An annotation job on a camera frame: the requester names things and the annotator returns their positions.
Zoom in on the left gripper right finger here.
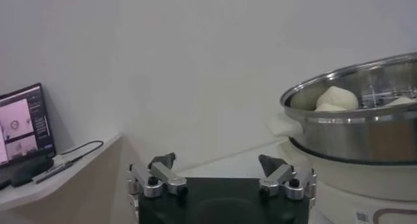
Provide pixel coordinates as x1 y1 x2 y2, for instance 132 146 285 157
258 153 318 203

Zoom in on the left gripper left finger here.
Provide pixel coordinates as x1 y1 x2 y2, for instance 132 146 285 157
126 152 189 199

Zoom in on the white steamed baozi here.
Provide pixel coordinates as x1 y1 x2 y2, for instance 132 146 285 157
314 103 348 112
315 85 359 111

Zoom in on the perforated steel steamer basket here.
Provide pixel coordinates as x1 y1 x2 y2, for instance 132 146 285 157
280 51 417 166

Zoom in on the cream electric cooking pot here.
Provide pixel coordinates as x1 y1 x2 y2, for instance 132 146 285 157
266 113 417 224

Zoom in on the white side desk with mouse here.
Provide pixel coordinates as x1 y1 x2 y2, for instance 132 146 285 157
0 132 123 224

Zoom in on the grey adapter with sticker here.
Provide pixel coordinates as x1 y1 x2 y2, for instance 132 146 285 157
31 161 74 184

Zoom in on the black computer mouse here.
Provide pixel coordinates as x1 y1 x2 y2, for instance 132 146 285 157
11 159 55 187

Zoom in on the black laptop beside mouse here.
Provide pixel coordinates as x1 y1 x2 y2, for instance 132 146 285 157
0 83 56 190

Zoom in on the thin black desk cable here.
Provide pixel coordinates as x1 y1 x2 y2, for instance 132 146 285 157
51 140 104 165

